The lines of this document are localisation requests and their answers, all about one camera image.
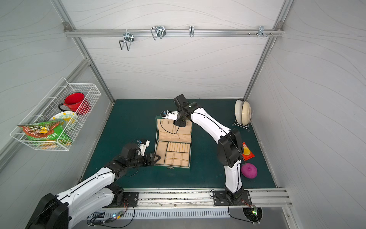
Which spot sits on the metal plate rack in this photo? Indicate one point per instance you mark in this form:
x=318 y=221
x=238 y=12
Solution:
x=246 y=127

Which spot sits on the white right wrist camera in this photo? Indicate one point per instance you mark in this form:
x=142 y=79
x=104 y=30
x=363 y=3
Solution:
x=171 y=115

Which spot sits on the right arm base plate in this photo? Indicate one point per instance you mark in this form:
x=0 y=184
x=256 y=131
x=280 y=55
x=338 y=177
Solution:
x=225 y=198

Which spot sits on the green snack bag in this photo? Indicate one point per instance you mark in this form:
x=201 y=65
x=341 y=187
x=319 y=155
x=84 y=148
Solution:
x=47 y=131

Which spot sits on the red snack packet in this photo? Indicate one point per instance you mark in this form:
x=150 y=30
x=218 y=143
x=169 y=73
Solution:
x=247 y=154

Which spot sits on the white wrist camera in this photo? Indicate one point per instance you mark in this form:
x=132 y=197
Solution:
x=142 y=145
x=171 y=115

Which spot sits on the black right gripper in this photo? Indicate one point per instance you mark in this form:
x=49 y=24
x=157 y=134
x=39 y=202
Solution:
x=179 y=123

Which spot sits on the metal double hook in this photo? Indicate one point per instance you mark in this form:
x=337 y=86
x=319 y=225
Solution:
x=126 y=41

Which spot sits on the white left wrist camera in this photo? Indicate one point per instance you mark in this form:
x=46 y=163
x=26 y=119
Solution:
x=142 y=145

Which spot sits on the green jewelry box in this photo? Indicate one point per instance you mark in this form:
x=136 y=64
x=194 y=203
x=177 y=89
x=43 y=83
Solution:
x=173 y=144

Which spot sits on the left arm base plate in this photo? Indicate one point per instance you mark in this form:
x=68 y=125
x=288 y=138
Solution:
x=123 y=199

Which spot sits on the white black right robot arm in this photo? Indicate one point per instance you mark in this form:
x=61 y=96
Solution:
x=229 y=142

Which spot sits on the patterned plate in basket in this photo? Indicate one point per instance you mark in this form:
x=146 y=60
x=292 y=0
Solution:
x=67 y=118

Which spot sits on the cream plate in rack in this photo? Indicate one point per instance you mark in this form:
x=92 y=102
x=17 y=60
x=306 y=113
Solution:
x=246 y=113

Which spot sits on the white plate in rack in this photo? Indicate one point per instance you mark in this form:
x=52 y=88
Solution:
x=238 y=111

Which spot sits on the aluminium crossbar rail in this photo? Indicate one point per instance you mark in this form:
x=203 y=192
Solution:
x=170 y=33

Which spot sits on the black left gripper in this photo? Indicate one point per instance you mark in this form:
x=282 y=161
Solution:
x=149 y=159

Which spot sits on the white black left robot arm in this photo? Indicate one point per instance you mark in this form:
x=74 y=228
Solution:
x=68 y=208

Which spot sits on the metal bracket hook right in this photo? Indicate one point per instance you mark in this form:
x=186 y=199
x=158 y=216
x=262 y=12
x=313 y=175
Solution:
x=261 y=32

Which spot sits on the white wire basket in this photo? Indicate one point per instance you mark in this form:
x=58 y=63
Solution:
x=48 y=107

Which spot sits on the small metal hook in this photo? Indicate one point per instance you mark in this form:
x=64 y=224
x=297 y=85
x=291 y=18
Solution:
x=191 y=31

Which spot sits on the magenta round object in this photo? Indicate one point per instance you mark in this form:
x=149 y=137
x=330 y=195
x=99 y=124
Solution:
x=249 y=171

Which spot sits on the metal loop hook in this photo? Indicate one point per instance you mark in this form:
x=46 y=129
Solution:
x=158 y=32

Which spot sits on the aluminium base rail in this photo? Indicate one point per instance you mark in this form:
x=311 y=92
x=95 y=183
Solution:
x=170 y=199

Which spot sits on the red mug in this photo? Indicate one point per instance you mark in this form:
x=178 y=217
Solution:
x=75 y=102

